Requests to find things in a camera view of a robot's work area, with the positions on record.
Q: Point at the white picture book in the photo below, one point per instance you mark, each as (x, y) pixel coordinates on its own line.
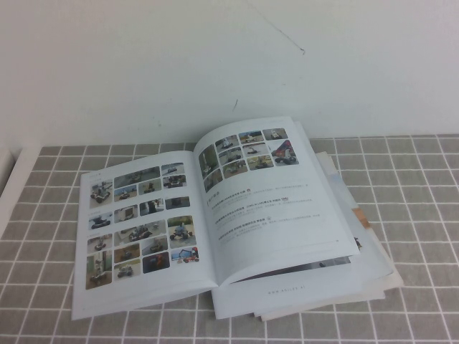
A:
(251, 215)

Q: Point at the white booklet with web address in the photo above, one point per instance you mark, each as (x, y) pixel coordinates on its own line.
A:
(287, 297)

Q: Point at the booklet with wood-coloured picture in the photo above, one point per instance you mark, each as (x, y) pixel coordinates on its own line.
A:
(360, 216)

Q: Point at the cream booklet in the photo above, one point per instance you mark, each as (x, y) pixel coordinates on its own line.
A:
(322, 309)

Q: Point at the grey checkered tablecloth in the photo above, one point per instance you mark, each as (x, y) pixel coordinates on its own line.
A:
(412, 215)

